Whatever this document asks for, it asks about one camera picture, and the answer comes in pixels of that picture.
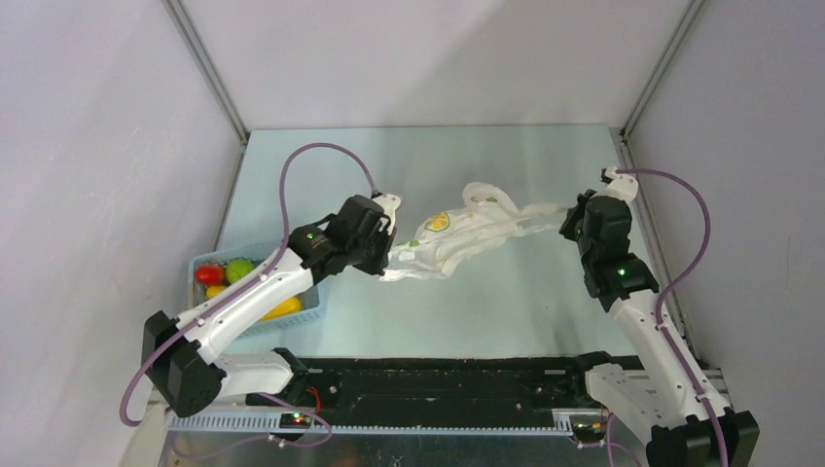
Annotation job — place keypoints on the white plastic bag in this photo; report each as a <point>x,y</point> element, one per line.
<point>488,218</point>

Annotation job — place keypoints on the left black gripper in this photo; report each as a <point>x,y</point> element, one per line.
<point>376,265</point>

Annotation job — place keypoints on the fake yellow lemon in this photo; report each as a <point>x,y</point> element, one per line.
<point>214,291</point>

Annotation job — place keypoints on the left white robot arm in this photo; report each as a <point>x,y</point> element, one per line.
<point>185,356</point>

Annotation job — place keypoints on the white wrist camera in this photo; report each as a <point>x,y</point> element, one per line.
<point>618,185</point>
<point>389,204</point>

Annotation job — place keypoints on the fake red apple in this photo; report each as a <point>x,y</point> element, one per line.
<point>209,275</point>

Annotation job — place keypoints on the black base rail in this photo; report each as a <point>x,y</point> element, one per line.
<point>438,393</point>

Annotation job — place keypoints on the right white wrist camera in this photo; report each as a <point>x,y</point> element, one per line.
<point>618,185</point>

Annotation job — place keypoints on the fake yellow mango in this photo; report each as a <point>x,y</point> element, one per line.
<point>290,306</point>

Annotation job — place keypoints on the fake green fruit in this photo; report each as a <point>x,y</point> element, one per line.
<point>237,268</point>

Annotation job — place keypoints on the light blue plastic basket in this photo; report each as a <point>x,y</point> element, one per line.
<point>313,304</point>

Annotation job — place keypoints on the left aluminium frame post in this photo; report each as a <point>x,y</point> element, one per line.
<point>187,29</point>

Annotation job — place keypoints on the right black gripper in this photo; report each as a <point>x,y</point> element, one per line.
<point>566,227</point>

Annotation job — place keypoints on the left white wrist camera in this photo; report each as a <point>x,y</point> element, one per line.
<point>389,204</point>

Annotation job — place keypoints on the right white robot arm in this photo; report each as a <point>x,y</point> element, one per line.
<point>684,420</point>

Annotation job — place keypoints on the right aluminium frame post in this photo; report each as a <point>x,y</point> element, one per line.
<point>665,60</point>

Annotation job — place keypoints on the aluminium frame post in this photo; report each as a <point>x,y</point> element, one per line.
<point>187,29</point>
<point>665,60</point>

